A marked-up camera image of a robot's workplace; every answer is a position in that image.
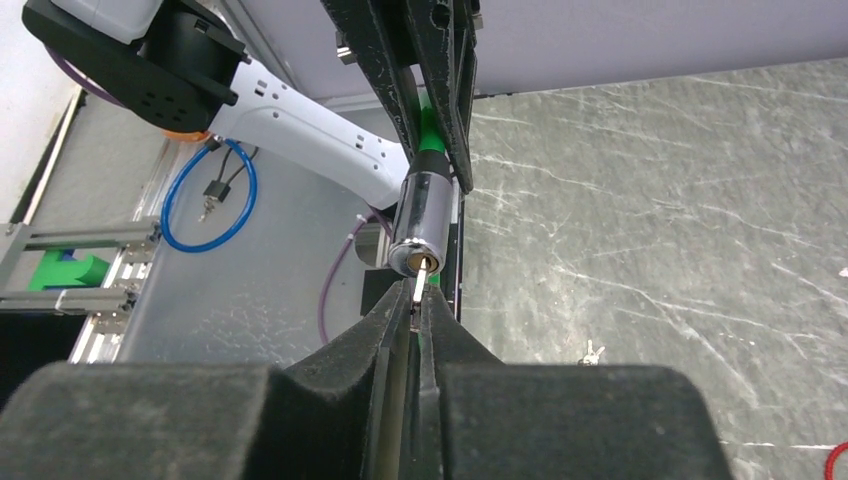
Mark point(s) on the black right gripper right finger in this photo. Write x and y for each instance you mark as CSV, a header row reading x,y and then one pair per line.
x,y
476,417

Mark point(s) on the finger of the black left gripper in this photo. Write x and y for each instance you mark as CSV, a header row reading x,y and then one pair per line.
x,y
376,33
444,36

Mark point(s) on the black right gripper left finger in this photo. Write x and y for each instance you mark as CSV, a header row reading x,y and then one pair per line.
x,y
336,414

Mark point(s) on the silver key bunch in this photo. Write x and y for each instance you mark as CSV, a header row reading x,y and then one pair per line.
x,y
592,355

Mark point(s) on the red cable lock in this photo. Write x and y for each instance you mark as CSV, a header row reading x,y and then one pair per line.
x,y
832,459

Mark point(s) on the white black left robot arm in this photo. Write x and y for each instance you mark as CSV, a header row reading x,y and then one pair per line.
x,y
178,66

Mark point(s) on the orange packet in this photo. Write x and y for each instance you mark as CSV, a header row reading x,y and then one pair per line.
x,y
187,137

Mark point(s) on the blue cable lock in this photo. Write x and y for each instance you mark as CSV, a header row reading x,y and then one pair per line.
x,y
215,193

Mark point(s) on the green plastic bracket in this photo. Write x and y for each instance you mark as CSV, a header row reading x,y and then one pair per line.
x,y
59,269

